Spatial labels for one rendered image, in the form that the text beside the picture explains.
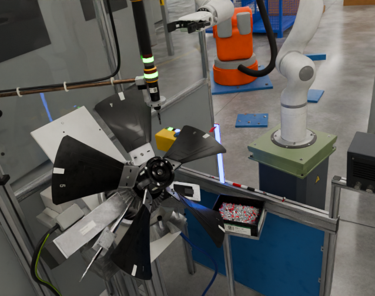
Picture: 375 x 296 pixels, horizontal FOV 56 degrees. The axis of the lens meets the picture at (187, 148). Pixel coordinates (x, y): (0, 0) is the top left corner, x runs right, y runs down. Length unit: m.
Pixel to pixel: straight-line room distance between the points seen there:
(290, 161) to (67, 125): 0.97
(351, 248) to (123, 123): 1.86
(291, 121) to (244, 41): 3.43
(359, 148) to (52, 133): 1.14
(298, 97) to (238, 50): 3.47
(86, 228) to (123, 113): 0.44
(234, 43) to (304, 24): 3.49
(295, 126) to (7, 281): 1.57
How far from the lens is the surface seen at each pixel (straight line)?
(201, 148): 1.45
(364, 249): 2.72
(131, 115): 1.37
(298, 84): 1.61
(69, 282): 2.28
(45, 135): 1.49
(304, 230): 1.72
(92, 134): 1.55
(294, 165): 1.67
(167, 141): 1.81
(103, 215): 1.32
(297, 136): 1.77
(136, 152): 1.35
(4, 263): 1.98
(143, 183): 1.27
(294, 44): 1.69
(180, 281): 2.50
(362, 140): 1.37
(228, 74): 5.14
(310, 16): 1.62
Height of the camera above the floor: 1.92
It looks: 30 degrees down
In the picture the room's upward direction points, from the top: 9 degrees counter-clockwise
